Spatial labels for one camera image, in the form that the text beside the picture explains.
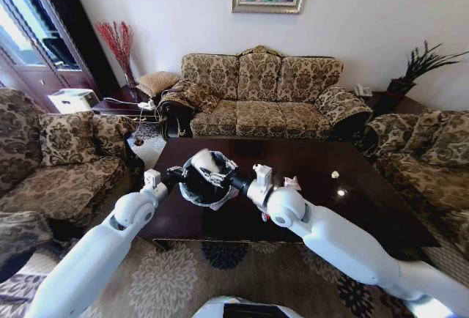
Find white box appliance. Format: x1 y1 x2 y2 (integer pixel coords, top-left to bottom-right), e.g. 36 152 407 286
48 89 99 114

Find floral armchair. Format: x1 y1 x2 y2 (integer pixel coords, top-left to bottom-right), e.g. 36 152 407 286
0 86 147 231
365 108 469 264

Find dark wooden side table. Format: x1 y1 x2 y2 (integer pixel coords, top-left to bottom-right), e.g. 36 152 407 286
361 89 417 117
90 86 164 121

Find red dried branches in vase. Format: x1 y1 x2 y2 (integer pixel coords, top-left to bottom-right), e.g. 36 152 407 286
95 21 139 89

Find floral square cushion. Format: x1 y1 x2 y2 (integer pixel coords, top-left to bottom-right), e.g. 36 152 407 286
404 110 469 169
37 110 99 168

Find green potted plant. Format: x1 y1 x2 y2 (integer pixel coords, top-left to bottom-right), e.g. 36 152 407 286
386 40 469 95

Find white paper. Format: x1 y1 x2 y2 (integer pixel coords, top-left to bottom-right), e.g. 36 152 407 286
190 149 221 173

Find white robot front shell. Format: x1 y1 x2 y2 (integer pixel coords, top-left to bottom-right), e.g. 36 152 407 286
193 295 295 318

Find floral three-seat sofa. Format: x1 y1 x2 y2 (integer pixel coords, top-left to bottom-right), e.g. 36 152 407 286
158 44 375 142

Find patterned floral rug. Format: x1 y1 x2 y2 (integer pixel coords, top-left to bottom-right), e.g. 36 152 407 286
0 235 469 318

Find white power cable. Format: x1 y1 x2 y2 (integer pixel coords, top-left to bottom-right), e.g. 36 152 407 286
102 96 162 125

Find glass door cabinet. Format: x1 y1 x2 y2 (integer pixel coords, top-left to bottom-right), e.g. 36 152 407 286
0 0 97 94

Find floral upholstered seat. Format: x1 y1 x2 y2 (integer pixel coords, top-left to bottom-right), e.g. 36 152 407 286
0 209 55 278

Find black bin with plastic liner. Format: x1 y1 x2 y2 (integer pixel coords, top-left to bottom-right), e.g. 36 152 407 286
178 149 240 211

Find gold quilted cushion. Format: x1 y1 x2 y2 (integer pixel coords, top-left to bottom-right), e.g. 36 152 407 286
134 71 182 96

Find white desk telephone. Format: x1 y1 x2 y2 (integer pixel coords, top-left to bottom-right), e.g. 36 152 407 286
352 83 374 98

